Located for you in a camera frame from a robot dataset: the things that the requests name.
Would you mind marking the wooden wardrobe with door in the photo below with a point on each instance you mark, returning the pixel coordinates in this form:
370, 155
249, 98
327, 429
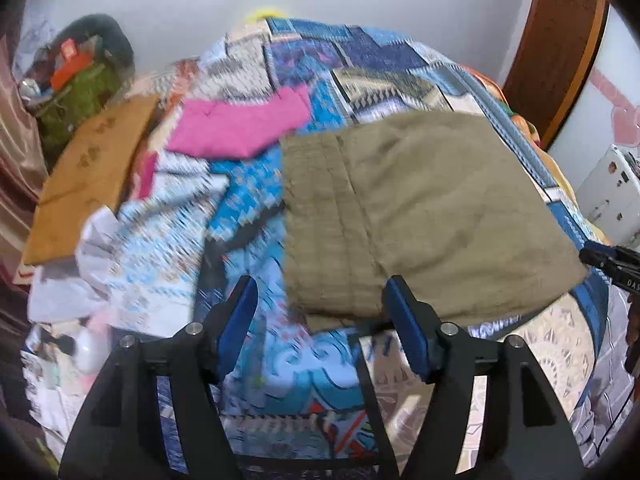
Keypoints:
557, 50

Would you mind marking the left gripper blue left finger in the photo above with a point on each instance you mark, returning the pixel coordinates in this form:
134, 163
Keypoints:
117, 433

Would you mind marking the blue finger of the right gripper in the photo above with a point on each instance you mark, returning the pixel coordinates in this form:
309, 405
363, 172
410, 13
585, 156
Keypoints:
599, 256

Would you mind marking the patchwork patterned bed quilt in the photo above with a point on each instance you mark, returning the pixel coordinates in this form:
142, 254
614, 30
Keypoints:
197, 225

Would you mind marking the white appliance with stickers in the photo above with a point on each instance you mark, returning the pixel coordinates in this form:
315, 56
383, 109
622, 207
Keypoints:
609, 197

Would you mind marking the wooden lap desk board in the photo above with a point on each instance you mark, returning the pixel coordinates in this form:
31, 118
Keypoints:
90, 174

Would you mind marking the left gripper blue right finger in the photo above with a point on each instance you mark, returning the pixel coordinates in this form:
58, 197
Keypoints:
525, 433

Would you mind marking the orange box in basket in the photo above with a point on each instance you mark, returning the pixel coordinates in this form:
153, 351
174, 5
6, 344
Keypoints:
69, 69

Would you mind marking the pink folded garment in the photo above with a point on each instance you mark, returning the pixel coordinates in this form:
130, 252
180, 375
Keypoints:
222, 130

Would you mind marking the striped pink window curtain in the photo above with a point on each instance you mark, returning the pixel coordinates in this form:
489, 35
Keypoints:
23, 173

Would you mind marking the olive khaki pants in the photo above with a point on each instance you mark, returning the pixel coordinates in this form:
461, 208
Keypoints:
435, 197

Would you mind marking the yellow curved foam pillow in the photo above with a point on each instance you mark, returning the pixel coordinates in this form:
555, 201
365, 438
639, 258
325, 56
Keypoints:
263, 14

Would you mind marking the white crumpled cloth pile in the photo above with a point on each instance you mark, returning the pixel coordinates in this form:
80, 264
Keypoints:
36, 32

